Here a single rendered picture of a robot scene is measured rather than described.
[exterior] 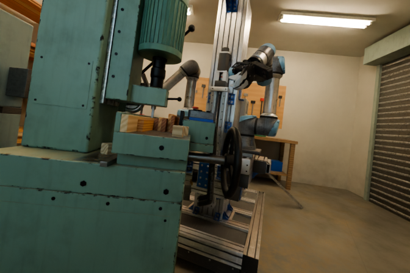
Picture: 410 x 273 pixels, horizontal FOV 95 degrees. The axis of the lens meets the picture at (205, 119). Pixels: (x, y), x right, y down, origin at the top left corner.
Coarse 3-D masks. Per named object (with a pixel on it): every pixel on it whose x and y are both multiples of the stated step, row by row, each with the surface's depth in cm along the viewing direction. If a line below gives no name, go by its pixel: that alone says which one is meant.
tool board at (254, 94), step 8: (200, 80) 406; (208, 80) 405; (200, 88) 406; (248, 88) 398; (256, 88) 396; (264, 88) 395; (280, 88) 392; (200, 96) 405; (248, 96) 397; (256, 96) 396; (280, 96) 389; (200, 104) 404; (256, 104) 395; (280, 104) 391; (248, 112) 396; (256, 112) 394; (280, 112) 391; (280, 120) 390; (280, 128) 390
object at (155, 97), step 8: (136, 88) 73; (144, 88) 73; (152, 88) 74; (160, 88) 74; (136, 96) 73; (144, 96) 73; (152, 96) 74; (160, 96) 74; (144, 104) 77; (152, 104) 74; (160, 104) 74
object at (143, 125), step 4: (140, 120) 61; (144, 120) 61; (148, 120) 67; (152, 120) 73; (140, 124) 61; (144, 124) 62; (148, 124) 68; (152, 124) 74; (140, 128) 61; (144, 128) 62; (148, 128) 68; (152, 128) 75
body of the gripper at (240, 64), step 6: (246, 60) 83; (252, 60) 82; (258, 60) 80; (234, 66) 77; (240, 66) 77; (252, 66) 75; (234, 72) 78; (252, 72) 76; (246, 78) 77; (252, 78) 78
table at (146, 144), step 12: (120, 132) 52; (132, 132) 54; (144, 132) 59; (156, 132) 66; (168, 132) 74; (120, 144) 52; (132, 144) 52; (144, 144) 52; (156, 144) 52; (168, 144) 52; (180, 144) 53; (192, 144) 74; (204, 144) 74; (144, 156) 52; (156, 156) 52; (168, 156) 52; (180, 156) 52
